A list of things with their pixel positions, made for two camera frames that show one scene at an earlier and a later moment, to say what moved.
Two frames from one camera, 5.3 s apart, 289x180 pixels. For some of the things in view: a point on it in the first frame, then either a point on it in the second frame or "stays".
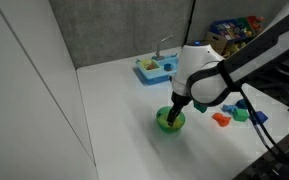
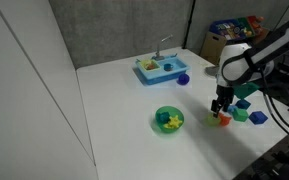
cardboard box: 218,42 stays
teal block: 200,107 to 243,90
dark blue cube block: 241,103 stays
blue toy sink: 156,70 stays
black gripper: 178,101 to 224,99
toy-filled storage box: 236,31 stays
